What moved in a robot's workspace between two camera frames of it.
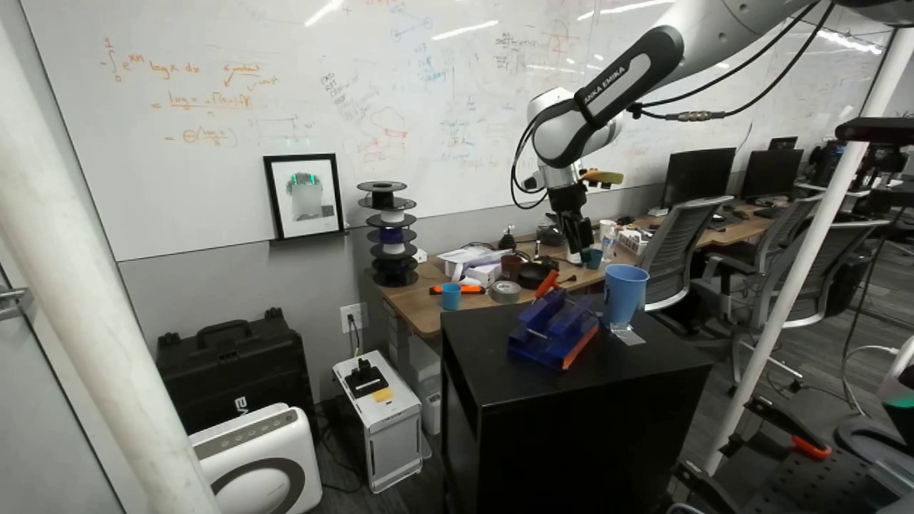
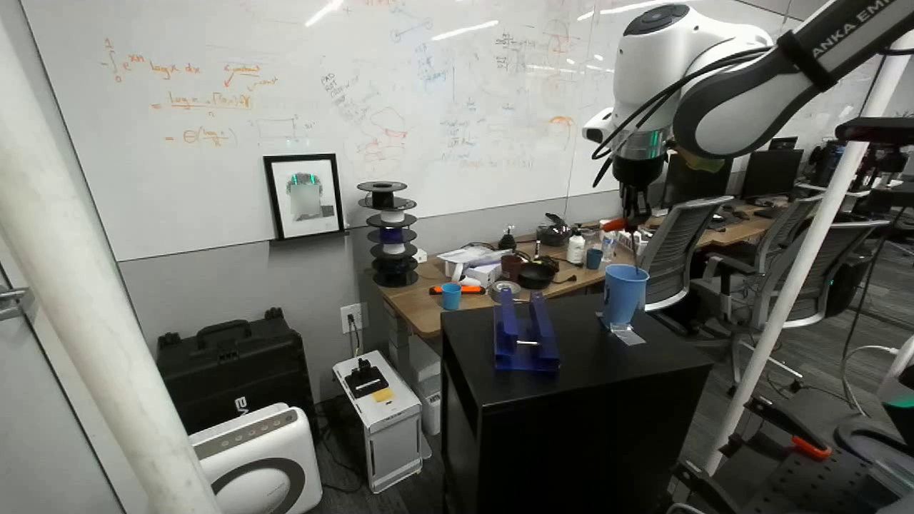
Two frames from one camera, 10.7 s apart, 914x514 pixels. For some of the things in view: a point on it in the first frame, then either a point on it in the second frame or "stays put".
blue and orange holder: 556,327 -> 525,334
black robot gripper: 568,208 -> 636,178
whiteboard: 176,104 stays put
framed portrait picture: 305,194 stays put
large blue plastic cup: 623,291 stays put
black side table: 618,429 stays put
